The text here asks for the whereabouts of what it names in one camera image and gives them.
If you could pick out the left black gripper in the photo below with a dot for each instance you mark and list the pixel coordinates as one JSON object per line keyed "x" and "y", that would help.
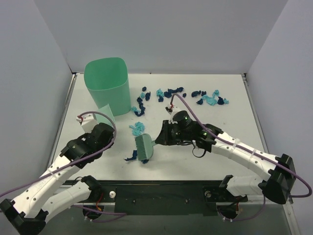
{"x": 104, "y": 132}

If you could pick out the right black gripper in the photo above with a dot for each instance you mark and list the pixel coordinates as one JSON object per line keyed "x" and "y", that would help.
{"x": 163, "y": 136}

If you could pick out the green hand brush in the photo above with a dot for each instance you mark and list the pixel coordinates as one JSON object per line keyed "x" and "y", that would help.
{"x": 145, "y": 147}

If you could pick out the light blue paper scrap cluster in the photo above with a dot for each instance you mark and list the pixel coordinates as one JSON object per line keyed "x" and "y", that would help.
{"x": 137, "y": 129}

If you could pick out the green plastic dustpan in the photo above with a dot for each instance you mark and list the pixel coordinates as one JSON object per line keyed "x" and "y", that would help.
{"x": 106, "y": 110}

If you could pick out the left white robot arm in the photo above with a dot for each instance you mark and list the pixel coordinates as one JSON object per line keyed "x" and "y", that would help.
{"x": 30, "y": 211}

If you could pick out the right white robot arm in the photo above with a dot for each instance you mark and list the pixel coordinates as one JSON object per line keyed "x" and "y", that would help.
{"x": 272, "y": 179}

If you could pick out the green plastic waste bin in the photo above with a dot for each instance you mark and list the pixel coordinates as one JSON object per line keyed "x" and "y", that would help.
{"x": 108, "y": 84}

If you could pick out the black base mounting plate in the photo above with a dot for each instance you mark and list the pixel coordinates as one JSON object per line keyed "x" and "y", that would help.
{"x": 166, "y": 197}

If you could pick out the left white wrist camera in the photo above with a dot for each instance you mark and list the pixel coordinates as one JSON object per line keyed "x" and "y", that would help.
{"x": 87, "y": 122}

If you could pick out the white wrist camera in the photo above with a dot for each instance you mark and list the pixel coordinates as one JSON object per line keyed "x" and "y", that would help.
{"x": 172, "y": 110}
{"x": 87, "y": 122}

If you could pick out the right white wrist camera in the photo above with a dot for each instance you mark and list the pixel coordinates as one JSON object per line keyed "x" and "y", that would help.
{"x": 172, "y": 110}

